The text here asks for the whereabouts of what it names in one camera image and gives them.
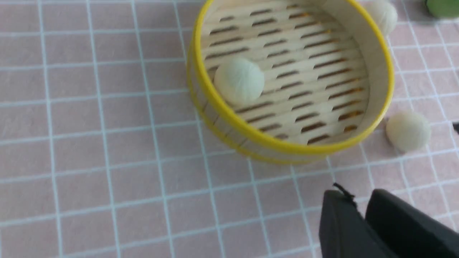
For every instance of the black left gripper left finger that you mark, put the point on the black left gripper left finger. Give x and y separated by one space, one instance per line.
343 231

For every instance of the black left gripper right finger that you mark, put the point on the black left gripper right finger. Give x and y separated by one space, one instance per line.
407 231

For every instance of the white steamed bun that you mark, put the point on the white steamed bun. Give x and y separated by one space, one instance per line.
239 81
384 15
408 131

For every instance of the yellow rimmed bamboo steamer tray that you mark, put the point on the yellow rimmed bamboo steamer tray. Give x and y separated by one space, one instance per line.
329 77

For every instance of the green fruit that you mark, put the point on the green fruit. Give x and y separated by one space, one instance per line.
443 9

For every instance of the pink grid tablecloth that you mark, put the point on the pink grid tablecloth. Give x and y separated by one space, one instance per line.
103 155

